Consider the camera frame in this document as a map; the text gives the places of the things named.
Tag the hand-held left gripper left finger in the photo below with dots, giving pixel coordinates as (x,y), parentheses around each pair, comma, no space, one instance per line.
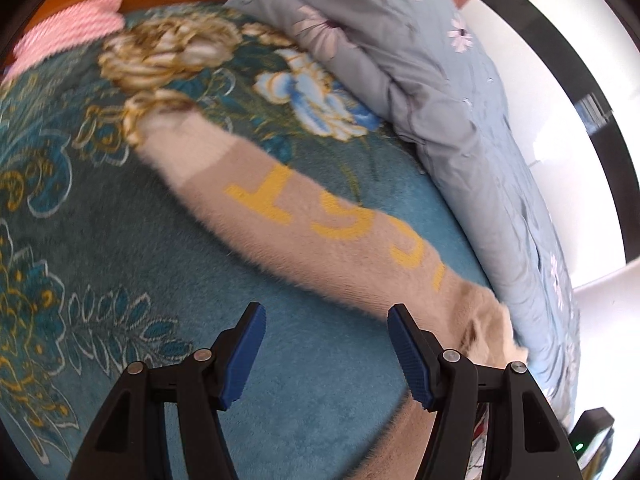
(245,355)

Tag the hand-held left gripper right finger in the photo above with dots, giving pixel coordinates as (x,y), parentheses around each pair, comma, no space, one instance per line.
(410,355)

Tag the beige knit sweater yellow letters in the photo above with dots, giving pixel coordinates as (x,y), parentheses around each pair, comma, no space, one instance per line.
(300,210)

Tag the teal floral bed blanket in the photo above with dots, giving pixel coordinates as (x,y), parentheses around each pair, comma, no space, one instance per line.
(125,210)

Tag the grey-blue daisy print duvet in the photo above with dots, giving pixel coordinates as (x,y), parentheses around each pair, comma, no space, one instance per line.
(425,85)

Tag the white wardrobe with black stripe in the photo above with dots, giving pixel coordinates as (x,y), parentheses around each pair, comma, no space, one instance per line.
(550,110)

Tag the pink ribbed cloth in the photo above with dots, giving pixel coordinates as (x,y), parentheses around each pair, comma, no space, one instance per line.
(65,35)

